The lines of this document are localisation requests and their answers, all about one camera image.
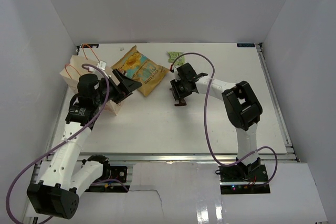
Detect light green snack packet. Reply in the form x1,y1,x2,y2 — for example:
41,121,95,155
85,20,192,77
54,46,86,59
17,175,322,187
167,51,185,67

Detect brown chocolate bar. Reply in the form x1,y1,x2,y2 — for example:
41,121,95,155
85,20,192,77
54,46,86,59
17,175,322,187
170,88,187,106

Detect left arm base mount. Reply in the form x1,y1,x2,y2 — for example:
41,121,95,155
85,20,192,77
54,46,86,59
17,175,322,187
87,166,128,192

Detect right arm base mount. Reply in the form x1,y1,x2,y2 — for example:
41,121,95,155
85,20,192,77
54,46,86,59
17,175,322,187
215,165,270,195

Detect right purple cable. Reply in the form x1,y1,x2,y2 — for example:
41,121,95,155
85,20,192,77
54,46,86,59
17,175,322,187
170,52,279,186

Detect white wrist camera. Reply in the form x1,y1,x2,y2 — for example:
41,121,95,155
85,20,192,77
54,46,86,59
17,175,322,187
88,60,107,73
170,67,181,82

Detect aluminium table rail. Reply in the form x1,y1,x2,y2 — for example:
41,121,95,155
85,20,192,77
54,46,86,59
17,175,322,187
76,153,297,163

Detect purple cable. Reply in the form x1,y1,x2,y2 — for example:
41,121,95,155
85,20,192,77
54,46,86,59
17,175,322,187
5,63,131,224
170,52,279,186

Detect beige paper bag orange handles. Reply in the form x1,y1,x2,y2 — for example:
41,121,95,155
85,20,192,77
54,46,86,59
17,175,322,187
59,44,124,116

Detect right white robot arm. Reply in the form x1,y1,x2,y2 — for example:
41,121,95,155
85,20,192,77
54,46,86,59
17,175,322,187
170,63,262,182

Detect blue table corner label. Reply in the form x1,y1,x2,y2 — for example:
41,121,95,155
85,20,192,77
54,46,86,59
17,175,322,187
236,43,255,48

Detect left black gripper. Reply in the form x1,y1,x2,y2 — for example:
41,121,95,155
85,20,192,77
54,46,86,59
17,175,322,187
93,69,142,106

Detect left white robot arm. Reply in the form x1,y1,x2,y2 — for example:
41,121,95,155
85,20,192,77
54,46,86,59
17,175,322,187
27,69,142,219

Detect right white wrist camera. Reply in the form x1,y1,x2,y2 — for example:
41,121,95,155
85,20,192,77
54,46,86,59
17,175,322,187
170,67,181,82

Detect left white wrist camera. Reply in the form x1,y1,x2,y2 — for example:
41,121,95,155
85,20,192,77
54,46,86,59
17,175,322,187
88,60,107,73

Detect kettle chips bag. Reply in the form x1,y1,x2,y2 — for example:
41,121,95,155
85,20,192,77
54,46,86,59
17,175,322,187
112,45,169,97

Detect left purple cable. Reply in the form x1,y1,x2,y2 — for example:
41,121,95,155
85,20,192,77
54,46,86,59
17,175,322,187
5,63,131,224

